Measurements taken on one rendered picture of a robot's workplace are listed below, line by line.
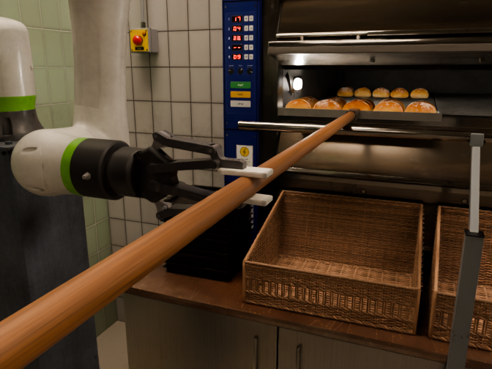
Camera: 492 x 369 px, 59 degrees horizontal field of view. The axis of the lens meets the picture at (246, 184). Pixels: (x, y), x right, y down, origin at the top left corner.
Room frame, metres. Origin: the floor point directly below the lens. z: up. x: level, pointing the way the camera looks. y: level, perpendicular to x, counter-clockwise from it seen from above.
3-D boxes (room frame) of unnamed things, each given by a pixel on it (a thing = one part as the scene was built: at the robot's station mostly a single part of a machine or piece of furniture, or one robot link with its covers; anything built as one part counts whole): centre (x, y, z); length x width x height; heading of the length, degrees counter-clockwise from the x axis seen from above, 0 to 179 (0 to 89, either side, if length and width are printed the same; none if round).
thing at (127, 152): (0.64, 0.15, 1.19); 0.09 x 0.07 x 0.08; 69
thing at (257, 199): (0.58, 0.00, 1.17); 0.07 x 0.03 x 0.01; 69
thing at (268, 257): (1.45, -0.33, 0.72); 0.56 x 0.49 x 0.28; 69
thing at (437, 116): (1.68, -0.44, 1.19); 0.55 x 0.36 x 0.03; 68
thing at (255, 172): (0.58, 0.00, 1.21); 0.07 x 0.03 x 0.01; 69
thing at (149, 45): (2.00, 0.44, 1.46); 0.10 x 0.07 x 0.10; 68
